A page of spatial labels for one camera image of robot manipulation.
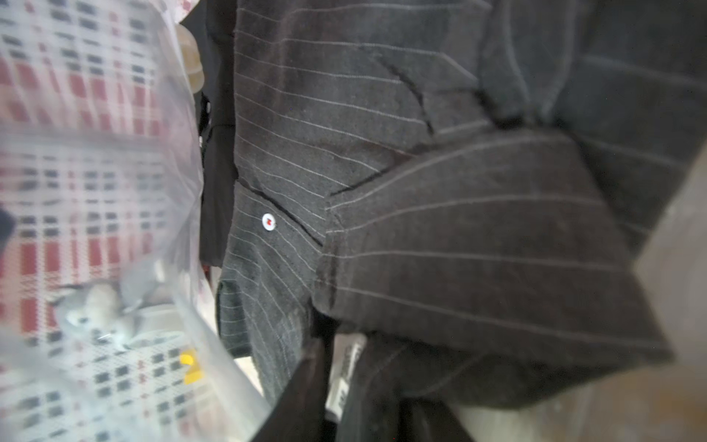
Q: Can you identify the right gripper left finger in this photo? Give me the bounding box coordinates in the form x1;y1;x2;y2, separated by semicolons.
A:
252;339;331;442

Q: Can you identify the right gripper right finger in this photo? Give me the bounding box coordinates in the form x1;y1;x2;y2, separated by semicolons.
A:
336;336;475;441

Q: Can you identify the clear vacuum bag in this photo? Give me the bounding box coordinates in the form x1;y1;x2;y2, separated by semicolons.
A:
1;1;269;441

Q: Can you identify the grey pinstripe garment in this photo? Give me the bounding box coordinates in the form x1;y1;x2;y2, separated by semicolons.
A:
218;1;706;407

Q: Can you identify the black shirt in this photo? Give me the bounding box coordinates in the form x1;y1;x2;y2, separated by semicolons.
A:
182;1;238;267

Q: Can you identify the yellow small block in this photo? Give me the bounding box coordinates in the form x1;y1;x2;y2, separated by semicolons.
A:
179;349;204;385

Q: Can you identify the husky plush toy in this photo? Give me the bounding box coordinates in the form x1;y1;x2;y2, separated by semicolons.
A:
46;260;168;351

